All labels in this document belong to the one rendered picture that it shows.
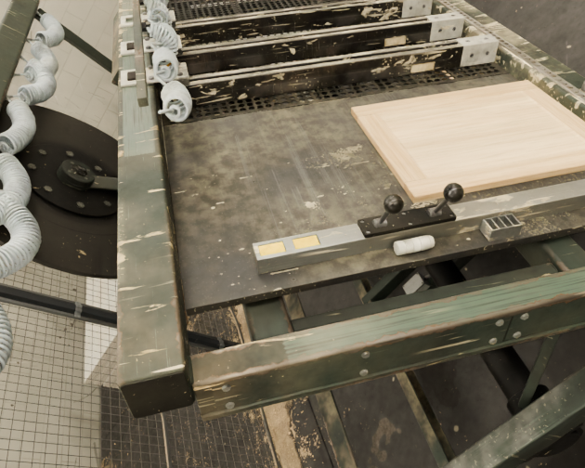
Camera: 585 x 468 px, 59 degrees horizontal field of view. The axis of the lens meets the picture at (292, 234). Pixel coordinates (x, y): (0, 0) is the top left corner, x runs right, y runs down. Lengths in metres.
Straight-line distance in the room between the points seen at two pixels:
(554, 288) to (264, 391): 0.54
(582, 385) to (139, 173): 1.17
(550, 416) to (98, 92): 5.90
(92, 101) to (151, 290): 5.81
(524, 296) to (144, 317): 0.64
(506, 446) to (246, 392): 0.88
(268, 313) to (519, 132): 0.85
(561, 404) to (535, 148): 0.64
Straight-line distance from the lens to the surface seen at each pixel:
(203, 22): 2.05
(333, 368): 0.88
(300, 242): 1.03
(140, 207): 1.08
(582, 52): 2.97
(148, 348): 0.82
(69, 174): 1.71
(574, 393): 1.50
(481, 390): 2.56
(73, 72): 6.53
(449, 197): 1.00
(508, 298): 0.97
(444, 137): 1.42
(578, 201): 1.28
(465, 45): 1.83
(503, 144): 1.43
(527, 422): 1.54
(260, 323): 0.99
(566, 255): 1.22
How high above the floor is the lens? 2.15
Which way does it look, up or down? 33 degrees down
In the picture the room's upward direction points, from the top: 67 degrees counter-clockwise
